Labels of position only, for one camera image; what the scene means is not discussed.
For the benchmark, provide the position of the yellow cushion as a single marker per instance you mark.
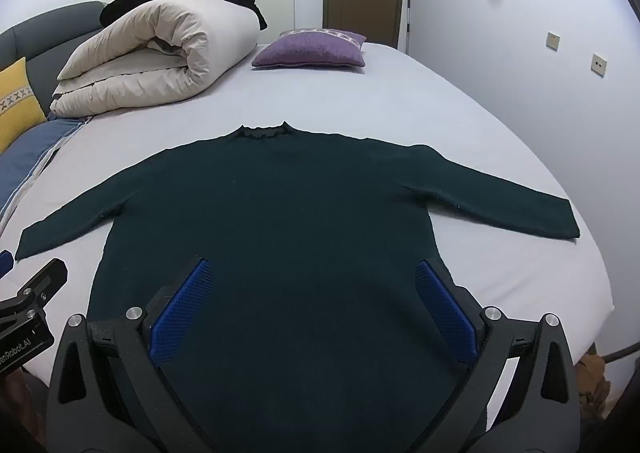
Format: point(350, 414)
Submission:
point(15, 103)

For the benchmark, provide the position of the beige wall socket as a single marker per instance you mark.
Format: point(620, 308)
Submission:
point(598, 64)
point(553, 40)

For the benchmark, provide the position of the white pole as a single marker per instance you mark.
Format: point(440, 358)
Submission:
point(408, 23)

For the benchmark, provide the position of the blue blanket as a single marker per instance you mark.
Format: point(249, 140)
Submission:
point(25, 153)

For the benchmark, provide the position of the dark green sweater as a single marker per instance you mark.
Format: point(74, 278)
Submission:
point(300, 233)

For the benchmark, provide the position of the rolled beige duvet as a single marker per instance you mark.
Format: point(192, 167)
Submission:
point(150, 53)

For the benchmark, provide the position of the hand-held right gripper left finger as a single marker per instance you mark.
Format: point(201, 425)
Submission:
point(182, 313)

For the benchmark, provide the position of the purple pillow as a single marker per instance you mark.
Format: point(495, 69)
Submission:
point(310, 52)

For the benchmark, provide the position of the black curved tube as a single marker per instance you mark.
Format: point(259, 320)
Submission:
point(620, 353)

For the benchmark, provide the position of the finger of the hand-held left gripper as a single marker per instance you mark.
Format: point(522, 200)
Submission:
point(42, 280)
point(4, 264)

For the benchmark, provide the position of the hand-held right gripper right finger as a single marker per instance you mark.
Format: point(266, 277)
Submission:
point(445, 313)

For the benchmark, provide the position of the bed with white sheet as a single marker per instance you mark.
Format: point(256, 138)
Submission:
point(360, 98)

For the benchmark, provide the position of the grey padded headboard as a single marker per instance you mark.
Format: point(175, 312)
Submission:
point(45, 28)

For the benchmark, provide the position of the brown crumpled bag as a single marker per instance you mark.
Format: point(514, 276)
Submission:
point(592, 385)

